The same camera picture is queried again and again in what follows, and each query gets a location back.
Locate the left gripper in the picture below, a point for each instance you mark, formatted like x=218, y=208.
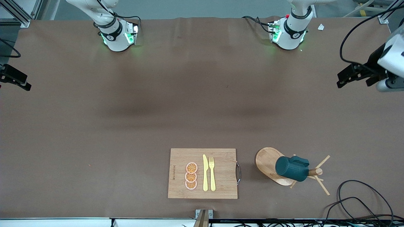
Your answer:
x=374, y=60

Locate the teal cup with gold inside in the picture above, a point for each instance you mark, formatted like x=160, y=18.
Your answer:
x=288, y=168

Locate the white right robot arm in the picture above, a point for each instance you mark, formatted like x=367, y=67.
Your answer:
x=116, y=41

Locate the small white paper scrap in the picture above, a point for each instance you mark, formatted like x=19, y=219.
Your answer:
x=321, y=27

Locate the wooden mug tree stand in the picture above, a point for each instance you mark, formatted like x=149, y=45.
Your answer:
x=268, y=160

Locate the yellow plastic fork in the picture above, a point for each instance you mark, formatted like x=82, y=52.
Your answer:
x=212, y=179

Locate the yellow plastic knife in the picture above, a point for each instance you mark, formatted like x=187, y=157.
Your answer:
x=205, y=176

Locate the orange slice toy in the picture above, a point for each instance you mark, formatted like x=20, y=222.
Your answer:
x=191, y=185
x=191, y=167
x=191, y=177

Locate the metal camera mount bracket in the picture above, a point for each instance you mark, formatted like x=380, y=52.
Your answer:
x=203, y=217

